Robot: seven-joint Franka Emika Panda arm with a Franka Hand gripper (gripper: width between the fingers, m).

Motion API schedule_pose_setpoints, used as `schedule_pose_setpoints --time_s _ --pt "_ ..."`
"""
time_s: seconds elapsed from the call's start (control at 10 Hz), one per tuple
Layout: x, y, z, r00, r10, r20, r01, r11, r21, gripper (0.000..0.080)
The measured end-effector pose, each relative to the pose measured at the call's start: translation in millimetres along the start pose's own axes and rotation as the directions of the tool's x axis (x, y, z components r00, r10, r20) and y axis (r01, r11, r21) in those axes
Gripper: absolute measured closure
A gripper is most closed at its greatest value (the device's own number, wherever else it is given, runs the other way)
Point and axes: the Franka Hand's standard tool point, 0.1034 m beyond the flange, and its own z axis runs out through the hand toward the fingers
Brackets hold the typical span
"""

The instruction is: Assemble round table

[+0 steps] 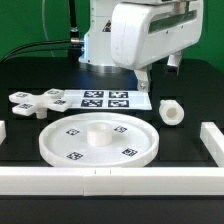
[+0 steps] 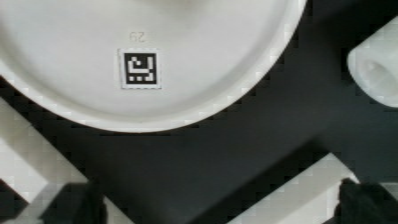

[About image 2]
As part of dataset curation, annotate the white left fence bar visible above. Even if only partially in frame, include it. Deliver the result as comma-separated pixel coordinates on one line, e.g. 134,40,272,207
0,98,139,224

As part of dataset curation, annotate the white front fence bar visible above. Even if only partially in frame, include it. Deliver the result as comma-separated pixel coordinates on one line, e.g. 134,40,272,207
228,152,398,224

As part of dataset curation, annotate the white cylindrical table leg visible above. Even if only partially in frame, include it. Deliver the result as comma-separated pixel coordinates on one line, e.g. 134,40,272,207
347,16,398,108

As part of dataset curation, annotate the white fence bar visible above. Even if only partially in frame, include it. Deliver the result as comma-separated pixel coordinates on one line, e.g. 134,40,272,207
228,152,398,224
0,98,139,224

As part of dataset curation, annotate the white round table top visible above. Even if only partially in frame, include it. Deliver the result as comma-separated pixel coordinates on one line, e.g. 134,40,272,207
0,0,308,133

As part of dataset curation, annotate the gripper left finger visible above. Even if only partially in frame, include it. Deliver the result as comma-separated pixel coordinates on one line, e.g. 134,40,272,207
39,183,107,224

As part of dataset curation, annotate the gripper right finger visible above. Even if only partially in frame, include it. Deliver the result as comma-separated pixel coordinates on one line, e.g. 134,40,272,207
334,178,398,224

